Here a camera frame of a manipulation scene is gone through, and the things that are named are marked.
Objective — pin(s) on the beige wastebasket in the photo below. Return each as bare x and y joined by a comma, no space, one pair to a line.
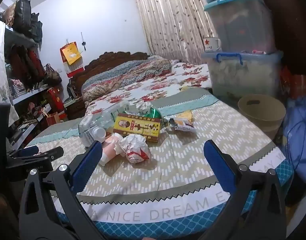
261,112

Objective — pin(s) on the crumpled white red wrapper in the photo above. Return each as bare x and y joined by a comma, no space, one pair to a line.
134,148

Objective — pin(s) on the patterned handbag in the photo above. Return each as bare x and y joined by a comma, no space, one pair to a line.
52,76

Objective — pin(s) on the white enamel mug red star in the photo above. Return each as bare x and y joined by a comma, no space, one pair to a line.
210,44

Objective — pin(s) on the small yellow object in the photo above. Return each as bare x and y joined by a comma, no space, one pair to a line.
186,88

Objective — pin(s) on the yellow red spice box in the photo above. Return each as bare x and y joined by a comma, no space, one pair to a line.
136,127

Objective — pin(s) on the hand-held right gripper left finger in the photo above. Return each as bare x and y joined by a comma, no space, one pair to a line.
89,162

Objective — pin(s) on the large clear bin teal lid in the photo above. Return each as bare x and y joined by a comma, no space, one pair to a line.
240,22

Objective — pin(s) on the dark wooden nightstand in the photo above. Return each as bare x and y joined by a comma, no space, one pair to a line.
74,108

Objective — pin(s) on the blue cloth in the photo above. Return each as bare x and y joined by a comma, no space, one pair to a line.
299,135

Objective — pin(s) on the beige leaf-print curtain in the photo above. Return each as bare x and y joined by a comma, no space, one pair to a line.
168,17

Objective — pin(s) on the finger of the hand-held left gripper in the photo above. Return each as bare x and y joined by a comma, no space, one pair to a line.
49,155
29,150

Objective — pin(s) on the red gift bag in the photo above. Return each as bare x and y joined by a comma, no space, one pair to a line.
54,100

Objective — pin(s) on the carved wooden headboard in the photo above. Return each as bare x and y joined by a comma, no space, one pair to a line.
110,56

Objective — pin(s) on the red yellow wall calendar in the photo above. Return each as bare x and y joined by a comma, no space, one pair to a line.
71,55

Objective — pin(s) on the white yellow snack packet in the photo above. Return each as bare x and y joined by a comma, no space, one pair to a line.
184,123

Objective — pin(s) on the white round container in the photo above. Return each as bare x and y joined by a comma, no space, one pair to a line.
99,133

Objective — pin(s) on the grey storage shelf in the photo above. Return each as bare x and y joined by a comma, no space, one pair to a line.
25,95

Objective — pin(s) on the dark red hanging bags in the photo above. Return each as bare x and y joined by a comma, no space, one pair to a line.
27,65

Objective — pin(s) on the folded floral quilt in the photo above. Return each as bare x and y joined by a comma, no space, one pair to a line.
128,72

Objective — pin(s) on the black bags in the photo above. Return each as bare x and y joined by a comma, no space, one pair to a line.
25,17

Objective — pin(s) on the black hanging ornament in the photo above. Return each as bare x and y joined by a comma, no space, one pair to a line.
83,42

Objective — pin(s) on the clear plastic bottle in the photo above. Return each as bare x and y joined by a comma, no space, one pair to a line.
107,115

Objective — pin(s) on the pink paper cup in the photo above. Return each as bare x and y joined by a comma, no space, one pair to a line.
109,150

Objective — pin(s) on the brown paper bag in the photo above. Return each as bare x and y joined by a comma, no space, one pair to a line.
53,119

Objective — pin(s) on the floral bedsheet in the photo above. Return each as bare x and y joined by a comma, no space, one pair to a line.
168,82

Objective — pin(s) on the dark wooden post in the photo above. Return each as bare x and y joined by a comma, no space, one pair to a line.
293,17

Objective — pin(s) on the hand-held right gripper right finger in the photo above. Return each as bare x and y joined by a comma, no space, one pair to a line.
218,162

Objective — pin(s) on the white printed cloth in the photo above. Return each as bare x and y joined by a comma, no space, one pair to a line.
0,75

